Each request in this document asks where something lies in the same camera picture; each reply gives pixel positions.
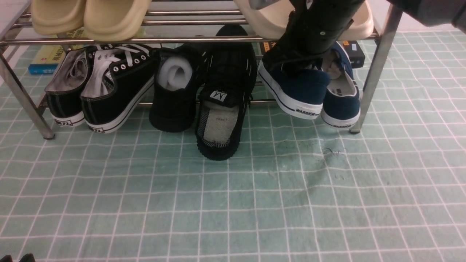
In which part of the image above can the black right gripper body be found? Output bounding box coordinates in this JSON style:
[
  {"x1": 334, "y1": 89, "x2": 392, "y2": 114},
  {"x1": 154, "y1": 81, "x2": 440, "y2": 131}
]
[{"x1": 263, "y1": 0, "x2": 363, "y2": 74}]

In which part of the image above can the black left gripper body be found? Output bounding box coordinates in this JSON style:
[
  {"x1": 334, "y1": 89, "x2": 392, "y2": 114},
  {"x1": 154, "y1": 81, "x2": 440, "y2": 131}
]
[{"x1": 0, "y1": 253, "x2": 36, "y2": 262}]

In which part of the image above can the navy slip-on shoe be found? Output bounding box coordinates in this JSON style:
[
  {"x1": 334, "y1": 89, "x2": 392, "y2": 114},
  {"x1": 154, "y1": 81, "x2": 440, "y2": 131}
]
[
  {"x1": 258, "y1": 50, "x2": 331, "y2": 120},
  {"x1": 320, "y1": 42, "x2": 360, "y2": 129}
]

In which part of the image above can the black knit sneaker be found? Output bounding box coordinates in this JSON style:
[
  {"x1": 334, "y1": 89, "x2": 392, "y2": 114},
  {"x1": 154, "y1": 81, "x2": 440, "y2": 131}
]
[
  {"x1": 196, "y1": 42, "x2": 257, "y2": 161},
  {"x1": 149, "y1": 43, "x2": 210, "y2": 132}
]

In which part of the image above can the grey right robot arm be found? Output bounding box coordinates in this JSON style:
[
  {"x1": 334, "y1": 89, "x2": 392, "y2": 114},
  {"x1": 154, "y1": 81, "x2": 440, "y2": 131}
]
[{"x1": 262, "y1": 0, "x2": 466, "y2": 70}]

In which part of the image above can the silver metal shoe rack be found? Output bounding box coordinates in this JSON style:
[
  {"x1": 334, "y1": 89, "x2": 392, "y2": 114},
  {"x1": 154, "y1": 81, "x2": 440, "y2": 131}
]
[{"x1": 0, "y1": 0, "x2": 403, "y2": 140}]

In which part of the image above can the black book with orange text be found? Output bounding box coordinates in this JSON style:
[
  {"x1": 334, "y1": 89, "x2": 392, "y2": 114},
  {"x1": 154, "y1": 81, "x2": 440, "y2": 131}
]
[{"x1": 258, "y1": 40, "x2": 366, "y2": 69}]

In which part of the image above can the cream foam slipper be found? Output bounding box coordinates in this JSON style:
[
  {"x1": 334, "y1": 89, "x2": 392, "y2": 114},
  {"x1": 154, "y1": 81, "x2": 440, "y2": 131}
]
[
  {"x1": 234, "y1": 0, "x2": 295, "y2": 40},
  {"x1": 338, "y1": 1, "x2": 374, "y2": 40}
]

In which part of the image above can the cream foam slipper far right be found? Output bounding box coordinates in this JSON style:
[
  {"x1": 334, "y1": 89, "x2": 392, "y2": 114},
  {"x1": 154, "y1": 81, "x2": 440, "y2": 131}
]
[{"x1": 338, "y1": 1, "x2": 374, "y2": 40}]

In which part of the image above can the green checkered floor cloth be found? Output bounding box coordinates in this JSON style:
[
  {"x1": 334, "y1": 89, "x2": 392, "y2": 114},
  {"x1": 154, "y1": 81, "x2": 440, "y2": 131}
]
[{"x1": 0, "y1": 32, "x2": 466, "y2": 262}]

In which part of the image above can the black canvas sneaker left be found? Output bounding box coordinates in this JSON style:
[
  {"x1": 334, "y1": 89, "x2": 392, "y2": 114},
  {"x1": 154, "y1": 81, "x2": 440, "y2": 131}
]
[{"x1": 45, "y1": 46, "x2": 97, "y2": 127}]

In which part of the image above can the black canvas sneaker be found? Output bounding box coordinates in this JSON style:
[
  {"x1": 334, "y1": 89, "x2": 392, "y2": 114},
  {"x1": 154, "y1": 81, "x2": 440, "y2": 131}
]
[
  {"x1": 45, "y1": 46, "x2": 97, "y2": 127},
  {"x1": 80, "y1": 44, "x2": 160, "y2": 134}
]

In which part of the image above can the black canvas sneaker right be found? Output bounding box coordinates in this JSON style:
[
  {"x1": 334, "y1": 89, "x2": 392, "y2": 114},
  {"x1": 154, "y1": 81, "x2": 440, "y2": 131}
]
[{"x1": 80, "y1": 44, "x2": 160, "y2": 134}]

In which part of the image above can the yellow and blue book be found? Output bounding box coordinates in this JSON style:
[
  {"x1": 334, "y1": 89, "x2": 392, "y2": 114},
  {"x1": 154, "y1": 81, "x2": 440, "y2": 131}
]
[{"x1": 28, "y1": 28, "x2": 87, "y2": 75}]

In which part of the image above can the yellow foam slipper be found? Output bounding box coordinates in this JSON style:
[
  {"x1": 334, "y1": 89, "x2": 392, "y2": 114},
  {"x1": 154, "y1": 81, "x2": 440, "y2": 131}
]
[
  {"x1": 30, "y1": 0, "x2": 86, "y2": 35},
  {"x1": 83, "y1": 0, "x2": 152, "y2": 43}
]

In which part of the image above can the yellow foam slipper far left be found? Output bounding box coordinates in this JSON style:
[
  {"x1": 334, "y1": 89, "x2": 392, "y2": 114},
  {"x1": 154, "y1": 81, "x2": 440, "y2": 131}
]
[{"x1": 30, "y1": 0, "x2": 86, "y2": 35}]

